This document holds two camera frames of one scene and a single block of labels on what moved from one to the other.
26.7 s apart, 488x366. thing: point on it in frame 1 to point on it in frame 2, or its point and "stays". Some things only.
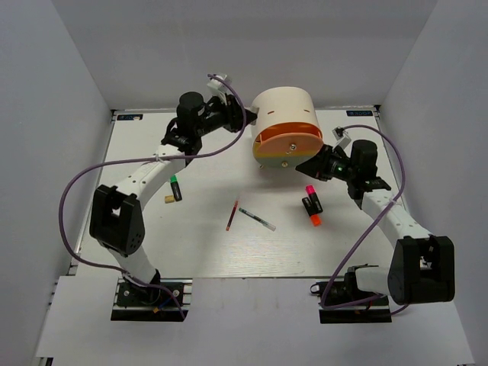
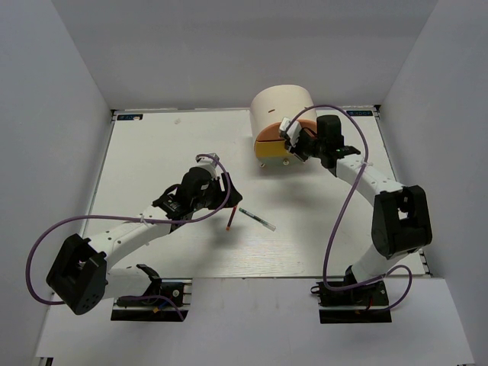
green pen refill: x=258 y=219 stays
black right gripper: x=318 y=165 to x=296 y=149
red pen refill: x=236 y=202 stays
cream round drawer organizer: x=288 y=132 stays
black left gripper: x=232 y=110 to x=215 y=183
